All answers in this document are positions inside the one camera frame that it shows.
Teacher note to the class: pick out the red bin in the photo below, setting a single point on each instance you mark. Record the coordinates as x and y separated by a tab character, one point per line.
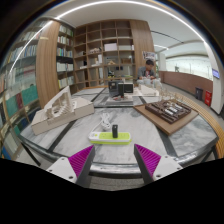
208	97

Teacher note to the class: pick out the green white power strip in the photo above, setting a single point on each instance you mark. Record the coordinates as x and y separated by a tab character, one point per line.
107	138

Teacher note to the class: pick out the white architectural building model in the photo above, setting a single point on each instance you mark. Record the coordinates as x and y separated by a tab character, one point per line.
61	109

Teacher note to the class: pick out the brown wooden model board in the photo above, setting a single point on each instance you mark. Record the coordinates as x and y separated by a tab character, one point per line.
164	126

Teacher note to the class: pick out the dark building model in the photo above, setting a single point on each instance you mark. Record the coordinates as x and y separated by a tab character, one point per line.
168	110

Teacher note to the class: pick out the dark bin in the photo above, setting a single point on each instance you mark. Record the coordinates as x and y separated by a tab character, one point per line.
198	93

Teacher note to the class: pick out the wooden bookshelf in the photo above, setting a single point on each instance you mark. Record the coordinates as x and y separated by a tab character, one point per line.
103	52

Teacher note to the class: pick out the black charger plug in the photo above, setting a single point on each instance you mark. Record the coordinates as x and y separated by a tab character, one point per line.
115	131

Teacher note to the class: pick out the seated person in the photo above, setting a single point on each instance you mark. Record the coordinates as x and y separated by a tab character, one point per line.
146	71

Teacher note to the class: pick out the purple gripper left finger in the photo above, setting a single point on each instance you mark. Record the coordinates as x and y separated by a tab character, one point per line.
76	168

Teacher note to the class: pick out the white small building model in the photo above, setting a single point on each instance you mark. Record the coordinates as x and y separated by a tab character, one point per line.
147	91

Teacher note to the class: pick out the left book wall shelf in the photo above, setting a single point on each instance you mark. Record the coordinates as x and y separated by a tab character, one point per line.
18	91

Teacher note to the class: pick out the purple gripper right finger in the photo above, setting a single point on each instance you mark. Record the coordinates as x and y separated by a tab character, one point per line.
154	166

